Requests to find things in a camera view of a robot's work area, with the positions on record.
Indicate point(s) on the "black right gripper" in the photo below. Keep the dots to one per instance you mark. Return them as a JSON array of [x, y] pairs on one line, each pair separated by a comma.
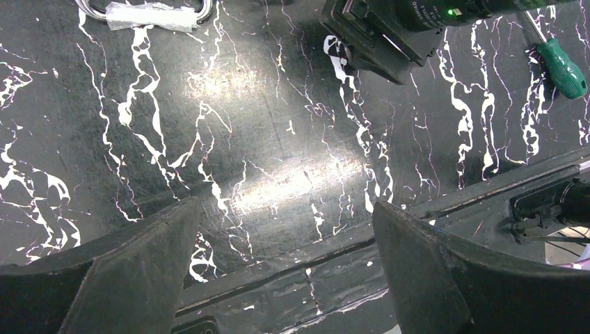
[[384, 37]]

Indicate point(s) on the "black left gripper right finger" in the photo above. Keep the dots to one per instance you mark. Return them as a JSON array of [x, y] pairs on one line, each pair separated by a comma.
[[443, 283]]

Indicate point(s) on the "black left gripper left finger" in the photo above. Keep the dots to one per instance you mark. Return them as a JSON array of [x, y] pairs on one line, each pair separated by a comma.
[[128, 281]]

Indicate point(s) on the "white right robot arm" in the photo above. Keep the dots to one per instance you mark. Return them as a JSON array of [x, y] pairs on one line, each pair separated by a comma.
[[474, 10]]

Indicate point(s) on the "black poker set case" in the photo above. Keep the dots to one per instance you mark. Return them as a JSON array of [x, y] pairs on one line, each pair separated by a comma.
[[119, 16]]

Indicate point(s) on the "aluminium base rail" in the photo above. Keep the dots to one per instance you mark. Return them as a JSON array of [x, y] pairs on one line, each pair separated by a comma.
[[339, 285]]

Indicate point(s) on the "green handle screwdriver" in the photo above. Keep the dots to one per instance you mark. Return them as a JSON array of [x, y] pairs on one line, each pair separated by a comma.
[[566, 76]]

